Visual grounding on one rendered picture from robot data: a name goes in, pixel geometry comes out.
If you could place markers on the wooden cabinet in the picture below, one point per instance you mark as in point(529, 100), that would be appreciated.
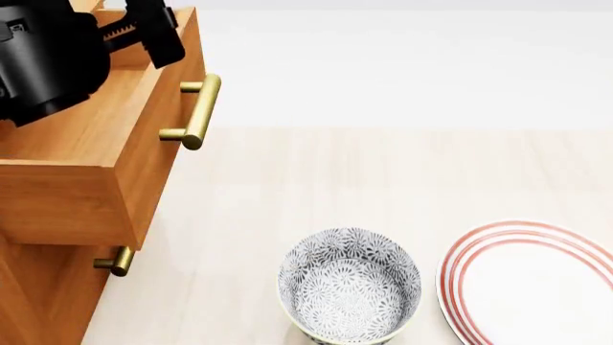
point(43, 294)

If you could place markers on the wooden cabinet drawer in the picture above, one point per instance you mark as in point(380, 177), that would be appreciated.
point(100, 151)

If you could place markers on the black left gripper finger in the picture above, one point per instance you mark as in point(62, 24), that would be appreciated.
point(163, 39)

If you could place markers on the blue white floral bowl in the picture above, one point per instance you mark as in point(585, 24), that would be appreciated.
point(349, 287)

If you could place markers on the white plate with red rings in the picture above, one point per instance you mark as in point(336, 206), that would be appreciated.
point(536, 287)

